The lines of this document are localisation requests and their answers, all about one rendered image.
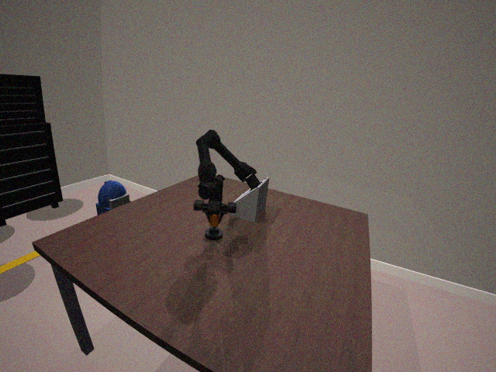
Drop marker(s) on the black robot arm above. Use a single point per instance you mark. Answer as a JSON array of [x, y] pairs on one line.
[[211, 185]]

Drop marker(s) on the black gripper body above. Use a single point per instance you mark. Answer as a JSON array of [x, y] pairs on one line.
[[200, 205]]

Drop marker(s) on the orange knob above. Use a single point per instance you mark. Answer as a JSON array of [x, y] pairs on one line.
[[214, 220]]

